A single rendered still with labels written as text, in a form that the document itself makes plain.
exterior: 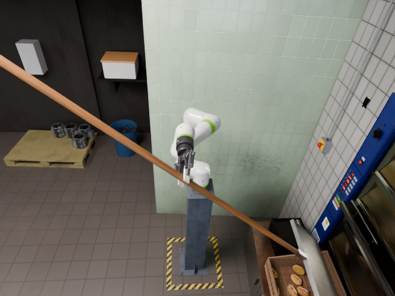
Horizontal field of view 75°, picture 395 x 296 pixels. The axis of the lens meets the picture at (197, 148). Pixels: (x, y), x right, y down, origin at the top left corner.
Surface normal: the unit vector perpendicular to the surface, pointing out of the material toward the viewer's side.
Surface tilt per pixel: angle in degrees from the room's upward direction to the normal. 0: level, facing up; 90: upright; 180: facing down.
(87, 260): 0
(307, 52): 90
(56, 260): 0
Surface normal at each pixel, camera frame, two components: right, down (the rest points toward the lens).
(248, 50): 0.00, 0.62
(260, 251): 0.06, -0.78
